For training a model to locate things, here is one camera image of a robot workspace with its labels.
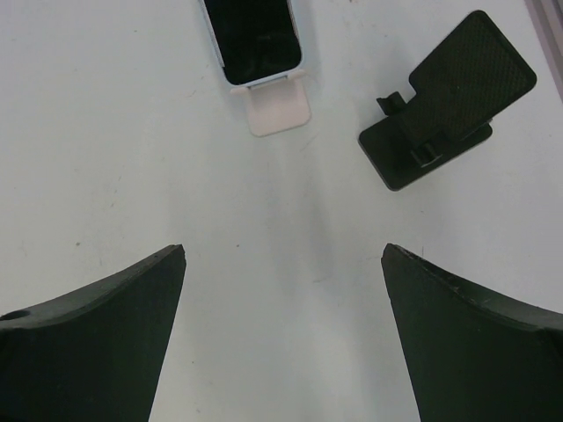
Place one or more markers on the black folding phone stand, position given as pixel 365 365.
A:
pixel 471 76

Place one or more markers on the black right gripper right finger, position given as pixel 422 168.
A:
pixel 472 354

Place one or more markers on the white phone stand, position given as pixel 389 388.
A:
pixel 276 105

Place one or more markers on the aluminium rail right side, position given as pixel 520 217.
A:
pixel 546 16

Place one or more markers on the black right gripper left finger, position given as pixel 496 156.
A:
pixel 96 353

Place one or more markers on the phone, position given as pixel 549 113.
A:
pixel 254 39

